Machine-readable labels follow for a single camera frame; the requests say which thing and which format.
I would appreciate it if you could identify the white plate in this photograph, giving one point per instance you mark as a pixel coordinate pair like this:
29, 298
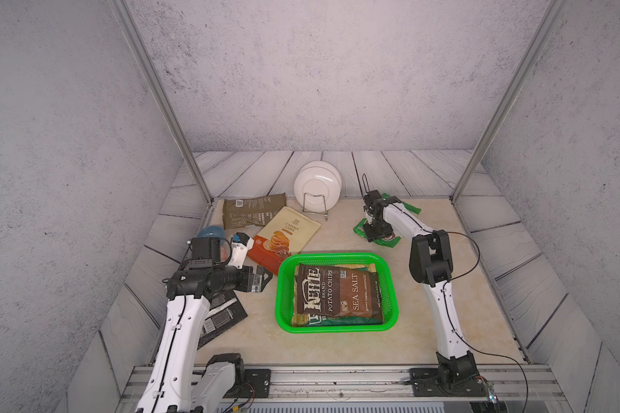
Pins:
319, 177

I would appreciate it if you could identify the green white acefood bag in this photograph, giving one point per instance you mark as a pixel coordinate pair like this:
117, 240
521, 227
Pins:
360, 229

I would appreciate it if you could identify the metal corner post right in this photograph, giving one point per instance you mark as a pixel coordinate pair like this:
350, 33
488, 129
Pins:
525, 65

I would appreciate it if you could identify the green plastic basket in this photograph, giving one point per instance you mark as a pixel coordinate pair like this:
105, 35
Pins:
286, 289

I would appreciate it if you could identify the cassava chips bag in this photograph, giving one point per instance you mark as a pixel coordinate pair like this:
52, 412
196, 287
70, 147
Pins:
286, 235

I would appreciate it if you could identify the tan kraft chips bag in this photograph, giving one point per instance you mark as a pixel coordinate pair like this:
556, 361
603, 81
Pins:
360, 267

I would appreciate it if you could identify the brown chips bag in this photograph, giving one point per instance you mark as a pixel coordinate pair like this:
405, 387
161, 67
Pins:
337, 292

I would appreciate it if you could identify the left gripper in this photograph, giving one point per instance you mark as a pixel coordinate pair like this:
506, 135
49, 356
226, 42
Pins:
257, 283

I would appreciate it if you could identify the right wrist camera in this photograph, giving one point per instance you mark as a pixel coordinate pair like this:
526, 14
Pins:
372, 198

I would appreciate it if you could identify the metal corner post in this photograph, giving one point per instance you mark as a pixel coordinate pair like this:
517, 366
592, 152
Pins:
525, 65
145, 64

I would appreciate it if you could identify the wire plate stand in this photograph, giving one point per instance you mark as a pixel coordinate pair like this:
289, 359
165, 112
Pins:
315, 204

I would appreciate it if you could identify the olive brown Lerna bag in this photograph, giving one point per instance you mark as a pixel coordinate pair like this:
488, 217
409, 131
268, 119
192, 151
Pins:
246, 212

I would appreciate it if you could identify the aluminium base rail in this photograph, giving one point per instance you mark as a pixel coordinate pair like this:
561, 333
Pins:
394, 388

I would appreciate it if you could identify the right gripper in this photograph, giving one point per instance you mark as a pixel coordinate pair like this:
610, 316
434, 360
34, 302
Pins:
370, 235

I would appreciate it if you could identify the black snack bag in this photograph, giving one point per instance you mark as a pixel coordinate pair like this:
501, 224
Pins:
225, 312

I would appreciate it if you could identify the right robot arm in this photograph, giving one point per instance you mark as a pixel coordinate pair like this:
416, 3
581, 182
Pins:
431, 265

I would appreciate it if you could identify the metal corner post left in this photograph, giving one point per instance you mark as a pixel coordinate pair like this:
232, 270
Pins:
145, 64

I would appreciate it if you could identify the blue bowl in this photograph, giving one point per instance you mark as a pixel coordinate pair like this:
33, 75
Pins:
211, 232

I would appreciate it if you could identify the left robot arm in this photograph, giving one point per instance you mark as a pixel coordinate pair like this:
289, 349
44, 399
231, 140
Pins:
173, 386

